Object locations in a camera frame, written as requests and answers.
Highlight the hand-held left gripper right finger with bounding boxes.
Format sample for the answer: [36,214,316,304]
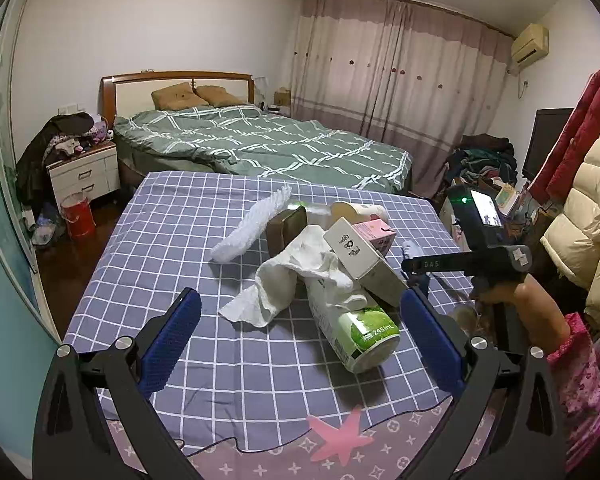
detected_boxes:
[399,287,568,480]

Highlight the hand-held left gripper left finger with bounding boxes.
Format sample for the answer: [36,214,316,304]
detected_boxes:
[32,287,203,480]

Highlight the pink carton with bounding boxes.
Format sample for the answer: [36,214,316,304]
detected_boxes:
[352,219,397,256]

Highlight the white carton box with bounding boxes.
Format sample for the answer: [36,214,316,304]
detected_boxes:
[323,216,410,307]

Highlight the white paper cup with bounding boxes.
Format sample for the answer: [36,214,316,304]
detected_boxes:
[330,201,390,226]

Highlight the green and white bottle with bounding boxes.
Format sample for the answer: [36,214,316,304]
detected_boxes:
[305,275,402,375]

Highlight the white tissue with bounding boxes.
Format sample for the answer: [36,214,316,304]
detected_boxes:
[218,225,376,328]

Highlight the person's right hand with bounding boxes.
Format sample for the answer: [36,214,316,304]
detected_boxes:
[475,275,573,361]

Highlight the small colourful box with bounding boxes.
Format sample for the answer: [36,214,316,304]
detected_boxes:
[495,185,520,216]

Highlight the blue checked tablecloth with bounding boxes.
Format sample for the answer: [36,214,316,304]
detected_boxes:
[62,170,476,456]

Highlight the pile of dark clothes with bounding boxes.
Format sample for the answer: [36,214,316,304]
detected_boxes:
[445,134,518,196]

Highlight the brown box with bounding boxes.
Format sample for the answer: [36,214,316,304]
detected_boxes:
[265,206,308,256]

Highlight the grey star-print mat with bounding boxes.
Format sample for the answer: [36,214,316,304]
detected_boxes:
[97,400,501,480]

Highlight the black television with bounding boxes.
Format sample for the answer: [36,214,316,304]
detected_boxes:
[522,107,576,183]

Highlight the white foam net sleeve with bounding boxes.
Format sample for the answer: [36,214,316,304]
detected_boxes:
[210,184,293,264]

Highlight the red bucket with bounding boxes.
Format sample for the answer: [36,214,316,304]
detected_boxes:
[60,194,96,240]

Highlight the red coat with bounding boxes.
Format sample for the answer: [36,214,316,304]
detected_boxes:
[529,62,600,203]

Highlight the blue plastic bag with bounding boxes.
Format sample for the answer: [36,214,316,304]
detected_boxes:
[30,212,66,248]

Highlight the pink beige curtain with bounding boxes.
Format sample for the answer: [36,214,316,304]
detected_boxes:
[289,0,513,196]

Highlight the green checked duvet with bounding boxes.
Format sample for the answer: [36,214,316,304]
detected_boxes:
[112,105,413,193]

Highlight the white nightstand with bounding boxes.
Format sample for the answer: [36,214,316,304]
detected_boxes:
[47,141,121,206]

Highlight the sliding wardrobe door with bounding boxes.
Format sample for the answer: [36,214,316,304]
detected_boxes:
[0,0,63,346]

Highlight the pile of small clothes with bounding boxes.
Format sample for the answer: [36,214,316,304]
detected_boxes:
[45,125,116,161]

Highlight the beige air conditioner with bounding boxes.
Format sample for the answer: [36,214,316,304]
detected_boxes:
[510,23,550,66]

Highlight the dark jacket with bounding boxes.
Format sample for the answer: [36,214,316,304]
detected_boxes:
[16,114,95,208]

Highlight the wooden bed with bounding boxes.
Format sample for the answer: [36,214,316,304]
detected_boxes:
[99,71,413,196]

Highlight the brown pillow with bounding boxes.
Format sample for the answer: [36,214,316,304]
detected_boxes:
[151,81,197,109]
[195,85,244,107]

